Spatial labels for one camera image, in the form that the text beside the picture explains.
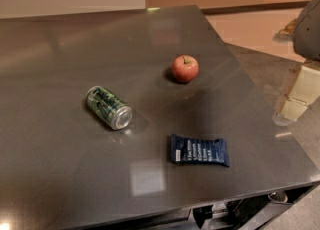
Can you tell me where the red apple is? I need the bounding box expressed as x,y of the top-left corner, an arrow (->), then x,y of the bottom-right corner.
171,55 -> 199,83

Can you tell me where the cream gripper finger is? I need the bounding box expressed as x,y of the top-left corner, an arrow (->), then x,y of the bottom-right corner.
272,61 -> 320,126

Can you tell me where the dark table base frame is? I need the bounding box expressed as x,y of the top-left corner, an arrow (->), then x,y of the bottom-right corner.
66,183 -> 320,230

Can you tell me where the green soda can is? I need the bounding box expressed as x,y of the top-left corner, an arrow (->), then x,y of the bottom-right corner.
86,86 -> 133,130

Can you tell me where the dark blue snack bar wrapper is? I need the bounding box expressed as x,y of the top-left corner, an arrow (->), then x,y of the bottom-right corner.
170,134 -> 229,167

